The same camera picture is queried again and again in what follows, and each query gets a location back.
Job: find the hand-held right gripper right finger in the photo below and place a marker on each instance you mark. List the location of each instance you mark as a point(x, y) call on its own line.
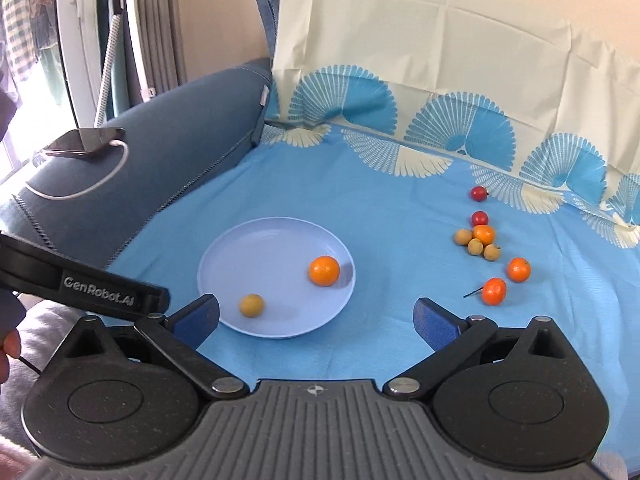
point(434, 322)

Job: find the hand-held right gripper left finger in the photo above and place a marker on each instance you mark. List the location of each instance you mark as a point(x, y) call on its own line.
point(197, 320)

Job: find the yellow-brown longan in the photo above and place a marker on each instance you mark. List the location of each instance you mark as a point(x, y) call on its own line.
point(492, 251)
point(251, 305)
point(475, 246)
point(462, 236)

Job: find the orange tangerine with stem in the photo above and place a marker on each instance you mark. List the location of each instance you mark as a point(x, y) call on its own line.
point(494, 291)

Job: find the light blue plate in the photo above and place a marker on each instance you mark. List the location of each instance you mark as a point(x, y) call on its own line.
point(270, 255)

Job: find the red cherry tomato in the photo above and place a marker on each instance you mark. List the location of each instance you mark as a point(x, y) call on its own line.
point(478, 192)
point(480, 218)

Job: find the person's left hand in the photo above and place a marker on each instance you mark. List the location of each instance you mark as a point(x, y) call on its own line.
point(7, 355)

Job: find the grey blanket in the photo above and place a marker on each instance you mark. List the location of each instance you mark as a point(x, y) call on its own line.
point(30, 410)

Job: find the blue fan-patterned bed sheet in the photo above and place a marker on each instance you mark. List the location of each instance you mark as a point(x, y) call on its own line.
point(400, 185)

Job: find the white pole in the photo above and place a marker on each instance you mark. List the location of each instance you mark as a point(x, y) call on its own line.
point(137, 35)

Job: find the checked cloth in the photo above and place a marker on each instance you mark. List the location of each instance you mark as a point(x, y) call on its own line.
point(17, 20)

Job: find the grey curtain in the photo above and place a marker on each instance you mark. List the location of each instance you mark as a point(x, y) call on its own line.
point(160, 20)

